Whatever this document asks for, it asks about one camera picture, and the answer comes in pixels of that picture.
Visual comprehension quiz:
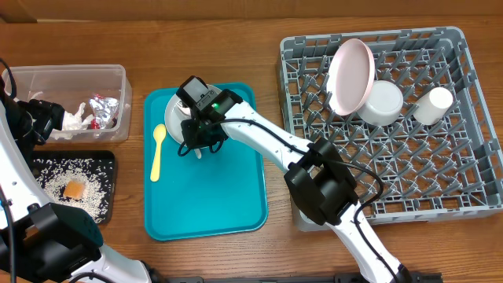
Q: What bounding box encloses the grey round plate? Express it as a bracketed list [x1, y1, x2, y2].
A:
[163, 84, 223, 145]

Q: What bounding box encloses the white napkin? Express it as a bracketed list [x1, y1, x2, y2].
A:
[50, 102, 94, 140]

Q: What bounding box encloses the yellow plastic fork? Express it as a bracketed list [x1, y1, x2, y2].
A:
[150, 123, 167, 182]

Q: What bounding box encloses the small red wrapper piece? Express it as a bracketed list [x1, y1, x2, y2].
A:
[91, 119, 100, 130]

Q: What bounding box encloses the silver red wrapper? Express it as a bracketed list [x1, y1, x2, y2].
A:
[89, 94, 119, 130]

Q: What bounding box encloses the orange food cube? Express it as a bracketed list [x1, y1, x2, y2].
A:
[63, 181, 86, 200]

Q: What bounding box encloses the large white plate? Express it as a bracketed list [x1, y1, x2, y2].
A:
[326, 39, 375, 116]

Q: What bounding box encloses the small grey bowl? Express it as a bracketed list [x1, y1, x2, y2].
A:
[357, 80, 403, 126]

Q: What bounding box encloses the white upturned cup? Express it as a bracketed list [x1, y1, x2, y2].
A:
[413, 87, 453, 126]

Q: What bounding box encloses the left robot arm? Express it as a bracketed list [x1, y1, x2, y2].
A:
[1, 76, 164, 282]

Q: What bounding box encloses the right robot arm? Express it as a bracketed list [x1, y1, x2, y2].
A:
[176, 75, 413, 282]

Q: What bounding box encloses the grey dishwasher rack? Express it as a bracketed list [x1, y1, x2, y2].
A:
[278, 27, 502, 225]

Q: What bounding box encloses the spilled white rice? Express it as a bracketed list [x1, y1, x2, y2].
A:
[33, 157, 115, 223]

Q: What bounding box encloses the teal serving tray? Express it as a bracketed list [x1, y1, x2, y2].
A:
[143, 88, 268, 241]

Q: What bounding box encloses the clear plastic bin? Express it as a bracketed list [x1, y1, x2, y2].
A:
[2, 64, 132, 143]

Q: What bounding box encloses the black plastic tray bin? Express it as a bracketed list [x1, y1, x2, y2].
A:
[29, 149, 118, 226]

